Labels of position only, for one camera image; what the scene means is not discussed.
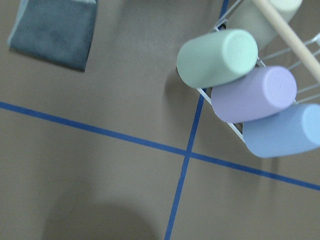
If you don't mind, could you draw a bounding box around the green plastic cup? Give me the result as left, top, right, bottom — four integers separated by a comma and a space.
176, 29, 258, 89

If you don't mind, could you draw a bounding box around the purple plastic cup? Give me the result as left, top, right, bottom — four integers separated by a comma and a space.
211, 66, 297, 124

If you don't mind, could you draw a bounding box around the folded grey cloth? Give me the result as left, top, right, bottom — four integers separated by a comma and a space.
7, 0, 98, 72

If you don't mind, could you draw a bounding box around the pale beige plastic cup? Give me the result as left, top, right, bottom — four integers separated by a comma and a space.
226, 0, 303, 50

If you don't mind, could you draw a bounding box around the blue plastic cup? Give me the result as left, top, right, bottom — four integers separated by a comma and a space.
242, 103, 320, 158

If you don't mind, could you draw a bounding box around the white wire cup rack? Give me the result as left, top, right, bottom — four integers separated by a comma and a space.
196, 0, 320, 143

